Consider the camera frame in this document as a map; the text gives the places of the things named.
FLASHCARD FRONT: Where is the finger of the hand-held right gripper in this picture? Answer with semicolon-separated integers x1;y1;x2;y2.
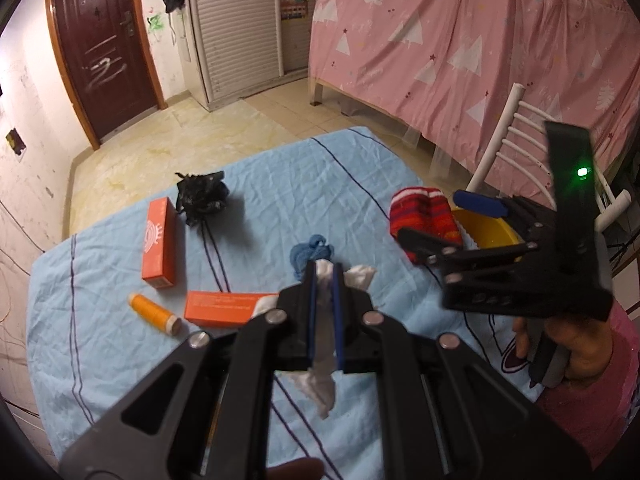
396;227;541;266
452;189;553;241

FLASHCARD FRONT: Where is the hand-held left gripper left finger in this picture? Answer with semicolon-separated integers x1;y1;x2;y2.
59;260;318;480

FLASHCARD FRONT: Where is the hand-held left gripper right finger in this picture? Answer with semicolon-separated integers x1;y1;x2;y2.
332;262;546;480

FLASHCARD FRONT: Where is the white tissue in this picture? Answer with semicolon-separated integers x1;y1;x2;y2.
250;260;378;420

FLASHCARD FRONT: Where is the person's right forearm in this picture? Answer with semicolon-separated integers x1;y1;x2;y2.
540;305;633;471

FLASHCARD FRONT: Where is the person's right hand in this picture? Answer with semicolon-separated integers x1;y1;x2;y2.
512;316;614;385

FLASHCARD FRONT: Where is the person's left hand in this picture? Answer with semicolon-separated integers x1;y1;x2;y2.
260;457;326;480

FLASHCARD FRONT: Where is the yellow bowl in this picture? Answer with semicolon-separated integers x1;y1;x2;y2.
450;207;526;251

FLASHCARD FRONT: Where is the red striped knit sock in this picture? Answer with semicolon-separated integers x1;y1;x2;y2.
390;186;463;264

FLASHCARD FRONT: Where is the blue cloth piece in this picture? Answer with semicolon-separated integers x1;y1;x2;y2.
290;234;335;281

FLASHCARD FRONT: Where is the white metal chair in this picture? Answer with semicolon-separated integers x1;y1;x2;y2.
465;84;632;233

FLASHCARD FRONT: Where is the orange cardboard box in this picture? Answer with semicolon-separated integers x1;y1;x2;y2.
141;198;177;289
184;290;280;329

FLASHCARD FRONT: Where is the light blue tablecloth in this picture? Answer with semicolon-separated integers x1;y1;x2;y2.
25;126;546;480

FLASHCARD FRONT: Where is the orange thread spool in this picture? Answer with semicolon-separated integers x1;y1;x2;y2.
128;293;182;337

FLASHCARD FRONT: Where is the pink tree-print curtain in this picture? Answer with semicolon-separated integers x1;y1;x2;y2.
307;0;640;211

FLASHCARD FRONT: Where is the white louvred wardrobe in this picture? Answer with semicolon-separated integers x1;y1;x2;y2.
181;0;321;111

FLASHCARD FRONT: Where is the dark brown door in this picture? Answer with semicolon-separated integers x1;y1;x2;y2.
44;0;168;151

